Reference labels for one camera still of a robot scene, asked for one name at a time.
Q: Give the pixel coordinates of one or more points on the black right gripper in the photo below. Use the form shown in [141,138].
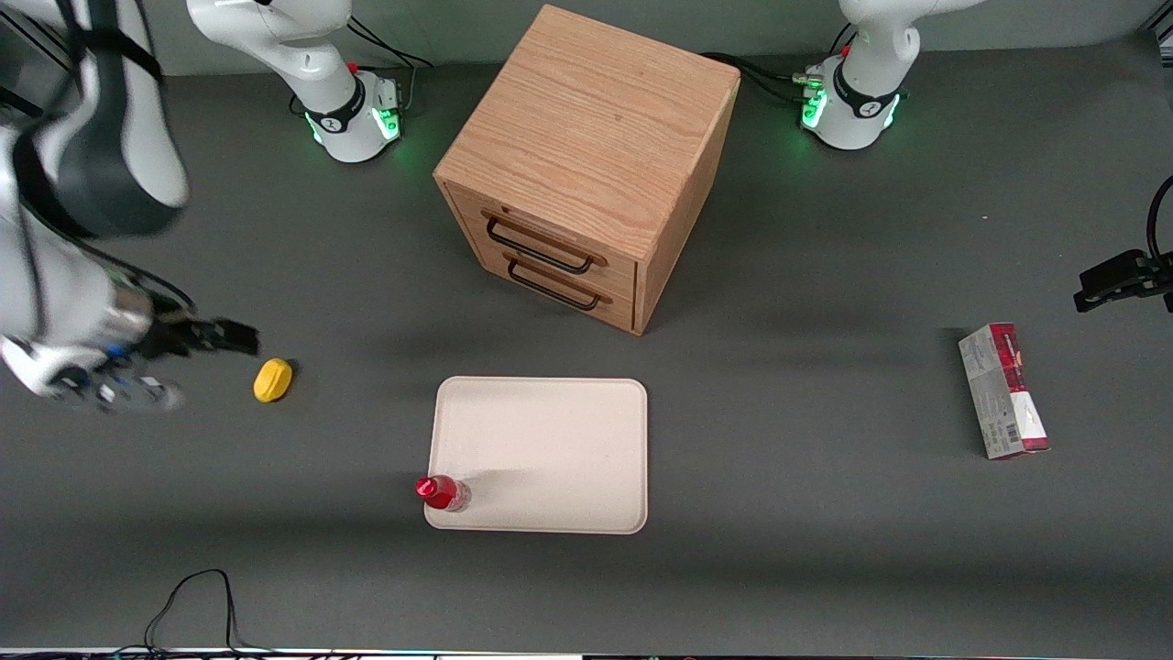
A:
[172,337]

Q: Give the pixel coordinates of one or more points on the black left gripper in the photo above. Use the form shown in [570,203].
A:
[1123,278]

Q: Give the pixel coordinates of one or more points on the red coke bottle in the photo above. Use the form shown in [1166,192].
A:
[444,495]

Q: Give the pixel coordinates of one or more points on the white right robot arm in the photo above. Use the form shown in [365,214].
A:
[275,37]

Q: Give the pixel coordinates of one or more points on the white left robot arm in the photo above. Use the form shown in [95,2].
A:
[871,37]

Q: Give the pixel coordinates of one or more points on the beige plastic tray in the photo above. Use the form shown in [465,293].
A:
[550,449]

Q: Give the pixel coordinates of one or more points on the yellow toy lemon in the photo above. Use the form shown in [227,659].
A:
[272,379]

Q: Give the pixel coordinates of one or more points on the red grey carton box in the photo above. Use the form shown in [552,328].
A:
[1003,394]

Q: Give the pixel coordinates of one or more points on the wooden drawer front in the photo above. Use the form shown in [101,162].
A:
[467,211]
[621,313]

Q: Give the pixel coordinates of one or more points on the wooden drawer cabinet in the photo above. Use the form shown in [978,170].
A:
[596,128]

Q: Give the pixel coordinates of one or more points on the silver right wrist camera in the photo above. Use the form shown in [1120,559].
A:
[151,394]

